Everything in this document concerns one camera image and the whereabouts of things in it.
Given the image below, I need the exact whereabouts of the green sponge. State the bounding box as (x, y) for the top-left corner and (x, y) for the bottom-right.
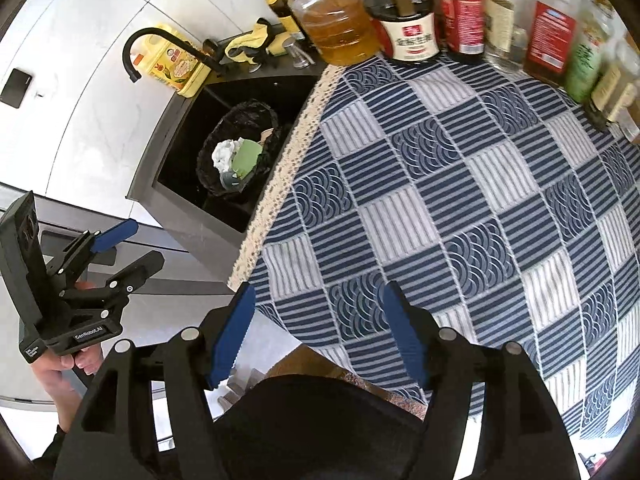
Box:
(232, 139), (266, 181)

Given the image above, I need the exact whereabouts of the blue checked tablecloth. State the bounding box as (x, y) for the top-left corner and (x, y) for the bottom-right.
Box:
(227, 52), (640, 441)

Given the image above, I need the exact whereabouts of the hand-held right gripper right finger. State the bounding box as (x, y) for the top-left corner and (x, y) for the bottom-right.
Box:
(379, 281), (583, 480)

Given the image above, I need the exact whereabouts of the large red label bottle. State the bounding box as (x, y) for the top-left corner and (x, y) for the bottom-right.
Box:
(522, 0), (583, 86)

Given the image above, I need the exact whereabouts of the small beige label jar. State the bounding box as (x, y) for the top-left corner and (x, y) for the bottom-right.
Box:
(615, 80), (640, 143)

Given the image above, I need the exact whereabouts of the clear pale label bottle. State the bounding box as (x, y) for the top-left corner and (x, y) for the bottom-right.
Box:
(482, 0), (531, 73)

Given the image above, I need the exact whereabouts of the black faucet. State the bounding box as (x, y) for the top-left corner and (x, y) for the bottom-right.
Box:
(123, 27), (223, 83)

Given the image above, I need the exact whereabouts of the person's left forearm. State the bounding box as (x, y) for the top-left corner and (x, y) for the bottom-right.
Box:
(37, 392), (91, 461)

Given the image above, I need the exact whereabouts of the yellow sponge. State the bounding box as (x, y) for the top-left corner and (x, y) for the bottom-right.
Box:
(267, 32), (296, 56)

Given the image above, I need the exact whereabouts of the yellow oil bottle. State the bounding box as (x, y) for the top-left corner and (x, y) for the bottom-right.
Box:
(142, 22), (211, 98)

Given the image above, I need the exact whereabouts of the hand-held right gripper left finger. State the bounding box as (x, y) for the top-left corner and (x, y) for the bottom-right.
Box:
(52, 282), (258, 480)

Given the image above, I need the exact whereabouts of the white label soy sauce jug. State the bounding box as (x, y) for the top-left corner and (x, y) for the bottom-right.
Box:
(362, 0), (441, 63)

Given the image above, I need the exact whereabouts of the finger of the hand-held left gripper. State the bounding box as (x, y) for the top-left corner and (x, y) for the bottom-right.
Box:
(47, 219), (138, 286)
(62, 251), (166, 306)

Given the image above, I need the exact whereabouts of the large white tissue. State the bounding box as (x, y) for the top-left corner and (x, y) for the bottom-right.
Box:
(211, 137), (246, 173)

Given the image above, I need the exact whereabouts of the slim red label bottle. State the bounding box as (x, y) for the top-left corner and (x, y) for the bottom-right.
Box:
(436, 0), (488, 63)

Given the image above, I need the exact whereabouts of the black sink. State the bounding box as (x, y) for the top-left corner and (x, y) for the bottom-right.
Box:
(127, 67), (331, 261)

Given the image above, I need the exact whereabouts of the person's left hand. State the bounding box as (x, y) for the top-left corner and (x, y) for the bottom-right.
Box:
(30, 345), (106, 406)

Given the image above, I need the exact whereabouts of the yellow cloth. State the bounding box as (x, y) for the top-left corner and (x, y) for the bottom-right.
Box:
(224, 19), (273, 63)

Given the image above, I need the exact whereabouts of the black bagged trash bin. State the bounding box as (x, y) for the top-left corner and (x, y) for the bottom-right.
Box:
(196, 101), (293, 203)

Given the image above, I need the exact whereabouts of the beige label bottle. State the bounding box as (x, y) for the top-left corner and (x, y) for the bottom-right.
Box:
(590, 35), (638, 121)

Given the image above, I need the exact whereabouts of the amber oil jug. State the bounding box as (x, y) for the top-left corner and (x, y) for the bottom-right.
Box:
(290, 0), (383, 67)

